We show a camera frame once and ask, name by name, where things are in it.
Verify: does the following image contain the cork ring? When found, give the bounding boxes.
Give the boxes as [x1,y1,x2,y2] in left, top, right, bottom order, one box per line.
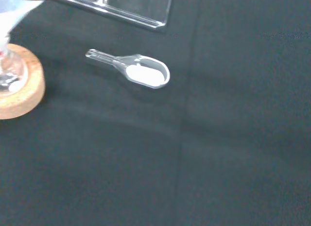
[0,43,46,120]

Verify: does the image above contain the translucent plastic funnel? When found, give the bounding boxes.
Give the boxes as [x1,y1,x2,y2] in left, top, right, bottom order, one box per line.
[0,0,46,46]

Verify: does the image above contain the round-bottom glass flask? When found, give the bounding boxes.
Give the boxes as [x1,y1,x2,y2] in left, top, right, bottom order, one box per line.
[0,35,28,97]

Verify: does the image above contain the clear acrylic funnel stand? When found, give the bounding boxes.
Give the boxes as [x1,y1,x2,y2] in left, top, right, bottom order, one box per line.
[55,0,174,33]

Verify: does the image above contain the black bench cloth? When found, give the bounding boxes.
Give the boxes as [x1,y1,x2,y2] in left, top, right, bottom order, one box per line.
[0,0,311,226]

